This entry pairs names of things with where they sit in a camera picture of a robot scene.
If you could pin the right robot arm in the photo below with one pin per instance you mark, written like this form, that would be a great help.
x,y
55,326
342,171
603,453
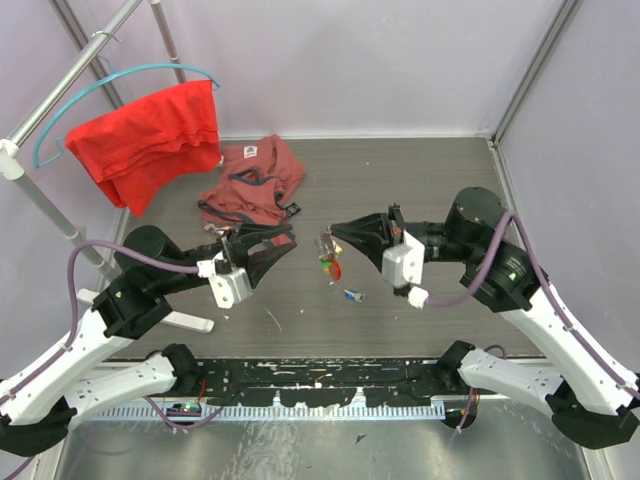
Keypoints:
x,y
590,397

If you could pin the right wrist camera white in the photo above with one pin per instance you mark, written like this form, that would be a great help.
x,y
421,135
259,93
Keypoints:
x,y
402,268

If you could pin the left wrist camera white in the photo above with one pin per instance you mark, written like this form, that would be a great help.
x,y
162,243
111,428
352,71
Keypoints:
x,y
230,285

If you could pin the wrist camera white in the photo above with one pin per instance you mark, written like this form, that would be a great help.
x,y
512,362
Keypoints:
x,y
402,268
230,285

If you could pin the blue tag key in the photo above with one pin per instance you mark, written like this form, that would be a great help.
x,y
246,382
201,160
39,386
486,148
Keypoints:
x,y
354,295

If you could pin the dusty red shirt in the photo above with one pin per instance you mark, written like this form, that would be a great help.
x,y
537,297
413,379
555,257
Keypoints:
x,y
255,186

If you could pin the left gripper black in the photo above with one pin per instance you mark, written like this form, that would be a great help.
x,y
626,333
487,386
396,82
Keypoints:
x,y
257,266

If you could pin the grey slotted cable duct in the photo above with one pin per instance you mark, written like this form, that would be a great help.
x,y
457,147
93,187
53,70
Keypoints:
x,y
142,411

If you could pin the metal key organizer red handle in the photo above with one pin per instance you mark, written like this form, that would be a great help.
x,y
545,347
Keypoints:
x,y
325,247

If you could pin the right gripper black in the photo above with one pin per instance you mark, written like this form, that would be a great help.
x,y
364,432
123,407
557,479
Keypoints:
x,y
390,225

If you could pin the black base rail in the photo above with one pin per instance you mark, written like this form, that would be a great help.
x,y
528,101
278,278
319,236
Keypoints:
x,y
321,382

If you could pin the bright red cloth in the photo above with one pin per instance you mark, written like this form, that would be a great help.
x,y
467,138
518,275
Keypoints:
x,y
132,152

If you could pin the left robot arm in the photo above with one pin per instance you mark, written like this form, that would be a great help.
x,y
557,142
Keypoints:
x,y
44,401

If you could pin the aluminium frame post right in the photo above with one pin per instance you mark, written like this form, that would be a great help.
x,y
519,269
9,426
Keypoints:
x,y
553,33

